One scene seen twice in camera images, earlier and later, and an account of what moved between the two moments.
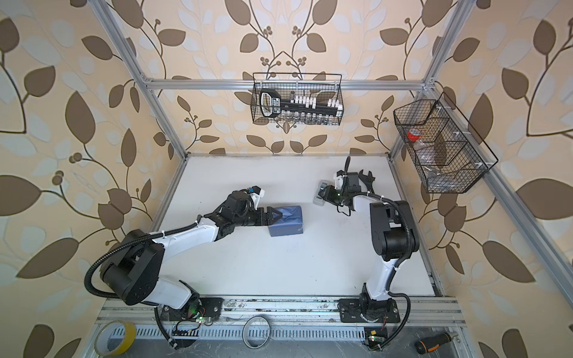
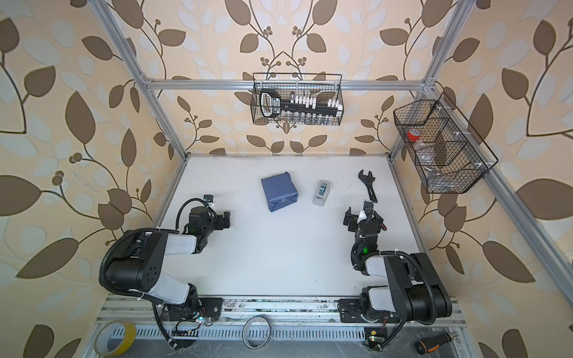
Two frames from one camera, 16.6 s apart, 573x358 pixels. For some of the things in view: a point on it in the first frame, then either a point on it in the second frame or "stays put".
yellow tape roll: x=114 y=337 stays put
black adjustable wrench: x=368 y=180 stays put
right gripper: x=328 y=195 to x=353 y=218
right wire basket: x=449 y=150 stays put
